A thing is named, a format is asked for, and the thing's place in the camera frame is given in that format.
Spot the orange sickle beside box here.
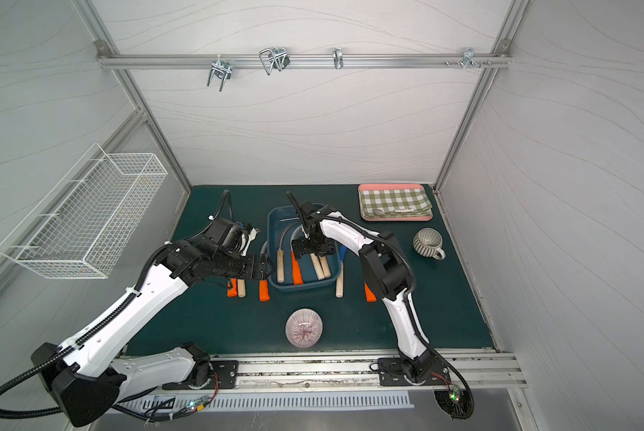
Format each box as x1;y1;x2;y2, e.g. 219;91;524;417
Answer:
259;241;270;302

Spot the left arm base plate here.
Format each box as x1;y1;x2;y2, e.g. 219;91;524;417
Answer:
161;360;239;391

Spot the white wire basket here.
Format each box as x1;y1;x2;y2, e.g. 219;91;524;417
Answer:
0;144;167;279

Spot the blue plastic storage box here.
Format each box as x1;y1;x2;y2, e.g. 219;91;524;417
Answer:
265;206;341;292

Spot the aluminium crossbar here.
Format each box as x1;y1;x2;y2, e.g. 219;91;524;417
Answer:
97;51;512;70

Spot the striped ceramic mug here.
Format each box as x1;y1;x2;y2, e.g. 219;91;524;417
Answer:
413;228;446;260

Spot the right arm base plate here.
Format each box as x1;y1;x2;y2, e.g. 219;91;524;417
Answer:
370;357;452;388

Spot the green checkered cloth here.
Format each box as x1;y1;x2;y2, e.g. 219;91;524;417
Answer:
359;189;432;219

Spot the metal clamp hook left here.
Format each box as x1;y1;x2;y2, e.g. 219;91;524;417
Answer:
207;59;232;92

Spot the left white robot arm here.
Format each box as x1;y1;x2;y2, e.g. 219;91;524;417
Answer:
0;190;273;427

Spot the pink tray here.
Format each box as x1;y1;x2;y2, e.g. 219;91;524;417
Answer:
358;183;433;222

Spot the metal U-bolt hook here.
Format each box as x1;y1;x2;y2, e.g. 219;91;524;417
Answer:
258;47;291;75

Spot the aluminium front rail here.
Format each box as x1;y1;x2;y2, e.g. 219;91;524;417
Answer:
212;348;528;393

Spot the small metal ring hook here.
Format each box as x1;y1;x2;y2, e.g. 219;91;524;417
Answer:
332;48;343;70

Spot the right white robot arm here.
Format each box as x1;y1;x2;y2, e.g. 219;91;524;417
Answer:
287;192;474;420

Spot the slotted cable duct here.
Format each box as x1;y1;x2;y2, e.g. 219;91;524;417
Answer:
138;391;414;415

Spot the metal bracket hook right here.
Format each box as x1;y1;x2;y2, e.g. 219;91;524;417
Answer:
444;48;491;69

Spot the purple striped bowl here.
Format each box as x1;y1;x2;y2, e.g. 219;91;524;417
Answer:
285;308;324;348

